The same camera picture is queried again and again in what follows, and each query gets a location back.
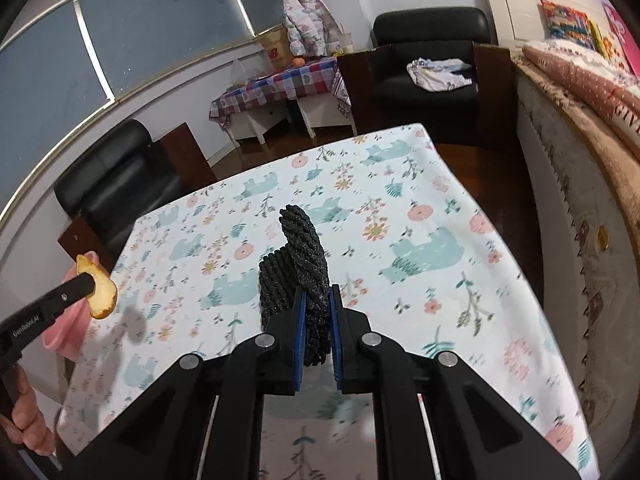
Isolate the black foam mesh sheet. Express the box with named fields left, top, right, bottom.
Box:
left=257, top=204, right=332, bottom=367

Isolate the yellow pillow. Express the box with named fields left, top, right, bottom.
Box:
left=589, top=20, right=613, bottom=58

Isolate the person's left hand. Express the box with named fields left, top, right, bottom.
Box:
left=0, top=365, right=56, bottom=457

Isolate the plaid table cloth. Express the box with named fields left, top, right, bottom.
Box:
left=209, top=57, right=351, bottom=121

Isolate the yellow bread slice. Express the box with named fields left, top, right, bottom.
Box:
left=75, top=253, right=118, bottom=321

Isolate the hanging pastel padded jacket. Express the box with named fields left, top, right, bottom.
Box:
left=257, top=0, right=343, bottom=58

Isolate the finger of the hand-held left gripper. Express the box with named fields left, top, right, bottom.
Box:
left=42, top=274, right=96, bottom=313

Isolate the pink plastic bin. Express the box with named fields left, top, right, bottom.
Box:
left=41, top=267, right=103, bottom=361

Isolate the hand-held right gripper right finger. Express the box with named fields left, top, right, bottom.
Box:
left=330, top=284, right=583, bottom=480

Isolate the pink flower pillow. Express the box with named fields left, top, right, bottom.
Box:
left=600, top=1, right=640, bottom=76

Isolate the white side table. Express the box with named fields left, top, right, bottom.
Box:
left=227, top=92, right=358, bottom=148

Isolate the colourful patterned pillow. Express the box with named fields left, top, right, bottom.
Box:
left=540, top=0, right=598, bottom=51

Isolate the black leather armchair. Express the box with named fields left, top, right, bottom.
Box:
left=54, top=119, right=218, bottom=271
left=337, top=6, right=518, bottom=148

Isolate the brown pink blanket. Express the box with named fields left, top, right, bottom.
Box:
left=520, top=40, right=640, bottom=311

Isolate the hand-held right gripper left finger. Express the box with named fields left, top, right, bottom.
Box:
left=102, top=287, right=308, bottom=480

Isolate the large curved window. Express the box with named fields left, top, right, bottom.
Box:
left=0, top=0, right=281, bottom=211

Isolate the bed with cream headboard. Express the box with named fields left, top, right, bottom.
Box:
left=477, top=0, right=640, bottom=461

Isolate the clear plastic bag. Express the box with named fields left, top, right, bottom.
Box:
left=231, top=57, right=261, bottom=86

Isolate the crumpled pale garment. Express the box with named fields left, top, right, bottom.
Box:
left=406, top=57, right=473, bottom=92

